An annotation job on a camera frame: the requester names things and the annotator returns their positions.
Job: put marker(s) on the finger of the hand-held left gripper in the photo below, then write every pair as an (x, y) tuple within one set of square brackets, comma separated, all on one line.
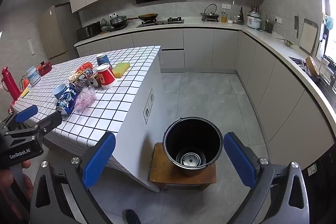
[(50, 121), (27, 112)]

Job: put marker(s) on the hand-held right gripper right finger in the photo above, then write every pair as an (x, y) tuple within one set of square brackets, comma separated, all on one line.
[(240, 161)]

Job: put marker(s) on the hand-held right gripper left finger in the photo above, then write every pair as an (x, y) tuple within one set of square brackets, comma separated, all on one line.
[(99, 158)]

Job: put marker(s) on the blue soda can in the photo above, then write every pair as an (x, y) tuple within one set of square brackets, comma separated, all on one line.
[(67, 103)]

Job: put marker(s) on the light blue paper cup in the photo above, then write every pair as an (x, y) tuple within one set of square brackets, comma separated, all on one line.
[(59, 90)]

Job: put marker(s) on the clear pink plastic wrapper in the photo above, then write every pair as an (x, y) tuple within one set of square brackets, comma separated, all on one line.
[(85, 98)]

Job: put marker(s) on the steel wool scrubber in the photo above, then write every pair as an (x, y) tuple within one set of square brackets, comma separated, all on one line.
[(82, 82)]

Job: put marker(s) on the printed wrapper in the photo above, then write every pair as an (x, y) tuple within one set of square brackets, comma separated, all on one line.
[(74, 76)]

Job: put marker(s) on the black plastic bucket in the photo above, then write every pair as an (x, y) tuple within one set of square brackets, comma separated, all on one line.
[(194, 134)]

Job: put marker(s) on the large black spray can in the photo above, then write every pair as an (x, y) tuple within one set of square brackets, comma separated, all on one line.
[(95, 80)]

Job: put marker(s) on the red wrapper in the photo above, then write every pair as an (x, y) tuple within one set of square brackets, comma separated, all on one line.
[(85, 66)]

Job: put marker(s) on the red paper cup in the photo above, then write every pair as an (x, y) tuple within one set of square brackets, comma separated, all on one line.
[(106, 78)]

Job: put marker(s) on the blue patterned paper cup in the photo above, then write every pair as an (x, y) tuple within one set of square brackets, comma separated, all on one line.
[(103, 59)]

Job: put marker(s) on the yellow sponge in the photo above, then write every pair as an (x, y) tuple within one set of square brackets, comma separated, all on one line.
[(121, 68)]

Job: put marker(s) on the person's left hand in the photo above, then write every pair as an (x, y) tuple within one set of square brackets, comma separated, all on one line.
[(28, 184)]

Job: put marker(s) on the small yellow block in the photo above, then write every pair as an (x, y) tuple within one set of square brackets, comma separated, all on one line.
[(25, 92)]

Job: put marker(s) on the red thermos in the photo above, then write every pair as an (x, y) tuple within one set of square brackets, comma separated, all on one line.
[(9, 82)]

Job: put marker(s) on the white and blue container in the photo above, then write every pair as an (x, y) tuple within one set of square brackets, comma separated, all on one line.
[(32, 76)]

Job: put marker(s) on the white kitchen island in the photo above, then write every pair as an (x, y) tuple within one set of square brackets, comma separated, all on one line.
[(136, 140)]

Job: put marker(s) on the white checkered tablecloth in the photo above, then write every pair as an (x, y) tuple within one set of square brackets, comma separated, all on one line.
[(113, 108)]

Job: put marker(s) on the brown wooden stool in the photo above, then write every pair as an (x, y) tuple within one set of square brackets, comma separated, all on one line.
[(162, 169)]

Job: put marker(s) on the black shoe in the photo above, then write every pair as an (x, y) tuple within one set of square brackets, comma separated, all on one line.
[(132, 216)]

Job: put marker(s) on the island socket panel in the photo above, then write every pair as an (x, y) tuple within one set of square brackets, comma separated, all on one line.
[(148, 106)]

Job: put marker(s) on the black built-in appliance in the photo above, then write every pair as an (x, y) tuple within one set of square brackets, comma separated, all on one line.
[(320, 187)]

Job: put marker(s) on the beige refrigerator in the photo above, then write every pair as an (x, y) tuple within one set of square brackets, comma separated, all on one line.
[(56, 32)]

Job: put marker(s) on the black microwave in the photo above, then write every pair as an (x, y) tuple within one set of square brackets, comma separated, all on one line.
[(88, 31)]

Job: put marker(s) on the green ceramic pot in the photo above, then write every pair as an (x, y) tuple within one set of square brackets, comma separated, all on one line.
[(106, 28)]

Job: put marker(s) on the green ceramic vase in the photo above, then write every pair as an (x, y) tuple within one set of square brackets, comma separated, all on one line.
[(104, 22)]

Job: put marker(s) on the steel sink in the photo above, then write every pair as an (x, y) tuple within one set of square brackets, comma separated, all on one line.
[(302, 62)]

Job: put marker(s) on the grey lower cabinets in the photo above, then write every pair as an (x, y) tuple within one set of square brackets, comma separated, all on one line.
[(204, 48)]

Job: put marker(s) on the round wooden board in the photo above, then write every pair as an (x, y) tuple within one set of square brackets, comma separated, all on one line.
[(312, 66)]

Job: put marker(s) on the black lidded wok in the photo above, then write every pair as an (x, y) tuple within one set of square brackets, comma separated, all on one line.
[(118, 21)]

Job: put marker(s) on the green vegetables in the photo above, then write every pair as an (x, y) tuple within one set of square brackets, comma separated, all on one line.
[(288, 43)]

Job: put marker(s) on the black utensil holder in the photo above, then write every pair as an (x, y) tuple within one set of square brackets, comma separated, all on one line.
[(268, 27)]

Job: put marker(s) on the white seasoning jar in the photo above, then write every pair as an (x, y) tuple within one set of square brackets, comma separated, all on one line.
[(232, 21)]

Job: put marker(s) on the white rice cooker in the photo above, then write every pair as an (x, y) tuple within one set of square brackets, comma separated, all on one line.
[(253, 20)]

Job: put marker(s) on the orange oil bottle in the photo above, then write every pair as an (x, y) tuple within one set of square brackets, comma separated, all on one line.
[(223, 18)]

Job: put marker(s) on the grey rimmed cutting board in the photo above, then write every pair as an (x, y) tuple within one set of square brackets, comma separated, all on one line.
[(308, 35)]

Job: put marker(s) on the black frying pan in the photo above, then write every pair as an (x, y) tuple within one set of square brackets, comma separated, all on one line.
[(148, 16)]

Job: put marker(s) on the dark glass bottle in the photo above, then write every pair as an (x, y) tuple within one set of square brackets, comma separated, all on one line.
[(241, 16)]

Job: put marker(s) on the black gas stove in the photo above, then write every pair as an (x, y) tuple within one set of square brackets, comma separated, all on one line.
[(160, 22)]

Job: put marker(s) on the metal kettle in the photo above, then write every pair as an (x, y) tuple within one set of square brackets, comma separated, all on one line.
[(210, 15)]

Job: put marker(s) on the hanging cleaver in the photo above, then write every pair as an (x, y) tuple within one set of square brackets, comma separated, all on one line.
[(296, 23)]

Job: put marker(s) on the blue hanging cloth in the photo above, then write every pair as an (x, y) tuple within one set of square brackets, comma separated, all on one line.
[(328, 21)]

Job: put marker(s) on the kitchen window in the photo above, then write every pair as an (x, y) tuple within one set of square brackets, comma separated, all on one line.
[(331, 8)]

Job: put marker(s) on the white wall socket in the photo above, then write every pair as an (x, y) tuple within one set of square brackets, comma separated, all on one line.
[(226, 6), (278, 20), (113, 14)]

